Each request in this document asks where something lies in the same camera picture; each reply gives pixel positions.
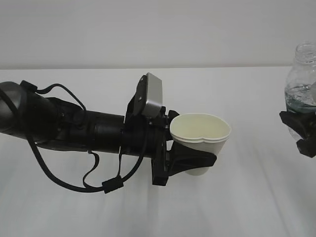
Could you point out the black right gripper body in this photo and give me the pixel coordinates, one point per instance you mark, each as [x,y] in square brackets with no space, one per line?
[307,147]

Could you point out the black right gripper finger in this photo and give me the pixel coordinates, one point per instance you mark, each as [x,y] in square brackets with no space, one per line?
[304,124]

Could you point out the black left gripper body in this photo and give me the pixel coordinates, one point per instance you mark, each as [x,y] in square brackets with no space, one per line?
[145,137]

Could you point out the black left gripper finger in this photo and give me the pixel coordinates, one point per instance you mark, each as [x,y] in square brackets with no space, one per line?
[169,117]
[191,161]

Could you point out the clear water bottle green label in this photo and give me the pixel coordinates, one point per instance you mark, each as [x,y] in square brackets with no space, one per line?
[300,84]

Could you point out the white paper cup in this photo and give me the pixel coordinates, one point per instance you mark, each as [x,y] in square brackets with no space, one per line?
[202,132]

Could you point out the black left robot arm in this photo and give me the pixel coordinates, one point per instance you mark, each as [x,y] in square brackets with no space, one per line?
[54,124]

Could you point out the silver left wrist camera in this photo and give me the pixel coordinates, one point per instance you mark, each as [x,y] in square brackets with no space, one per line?
[148,96]

